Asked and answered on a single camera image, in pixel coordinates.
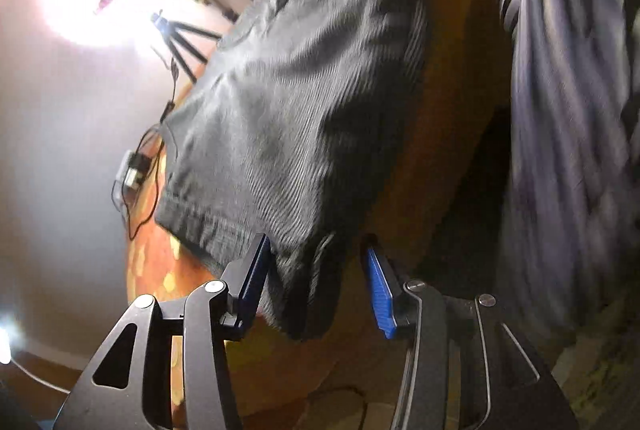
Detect white power adapter box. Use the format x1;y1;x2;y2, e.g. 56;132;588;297
112;150;152;209

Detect purple striped trousers leg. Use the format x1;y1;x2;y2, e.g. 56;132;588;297
498;0;639;341

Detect black tripod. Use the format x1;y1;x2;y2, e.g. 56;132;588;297
151;13;221;84

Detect white cable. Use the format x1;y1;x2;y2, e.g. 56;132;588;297
0;348;72;396

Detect orange floral bed cover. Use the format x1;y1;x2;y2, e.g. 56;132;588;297
127;0;511;429

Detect black cable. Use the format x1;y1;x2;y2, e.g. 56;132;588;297
112;48;181;242

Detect grey houndstooth pants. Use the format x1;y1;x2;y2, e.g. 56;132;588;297
155;0;428;340

